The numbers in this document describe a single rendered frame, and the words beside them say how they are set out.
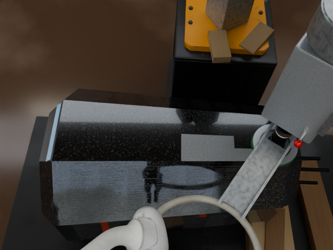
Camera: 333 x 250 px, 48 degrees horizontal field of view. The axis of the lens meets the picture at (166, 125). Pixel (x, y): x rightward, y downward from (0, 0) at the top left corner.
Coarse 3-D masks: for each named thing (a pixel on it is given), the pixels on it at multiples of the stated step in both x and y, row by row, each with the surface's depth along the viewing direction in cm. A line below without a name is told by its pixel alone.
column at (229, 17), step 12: (216, 0) 207; (228, 0) 196; (240, 0) 201; (252, 0) 206; (216, 12) 213; (228, 12) 205; (240, 12) 210; (216, 24) 218; (228, 24) 214; (240, 24) 220
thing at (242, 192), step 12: (264, 144) 160; (276, 144) 160; (252, 156) 159; (264, 156) 159; (276, 156) 158; (240, 168) 154; (252, 168) 158; (264, 168) 157; (276, 168) 152; (240, 180) 157; (252, 180) 156; (264, 180) 156; (228, 192) 156; (240, 192) 156; (252, 192) 155; (240, 204) 154; (252, 204) 149
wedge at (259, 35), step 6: (258, 24) 216; (264, 24) 215; (252, 30) 215; (258, 30) 214; (264, 30) 214; (270, 30) 214; (252, 36) 213; (258, 36) 213; (264, 36) 213; (270, 36) 215; (246, 42) 212; (252, 42) 212; (258, 42) 212; (264, 42) 213; (246, 48) 211; (252, 48) 211; (258, 48) 211; (252, 54) 210
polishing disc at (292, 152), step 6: (264, 126) 179; (258, 132) 177; (264, 132) 177; (270, 132) 178; (258, 138) 176; (288, 138) 176; (288, 144) 175; (294, 150) 173; (288, 156) 172; (294, 156) 172; (282, 162) 170; (288, 162) 171
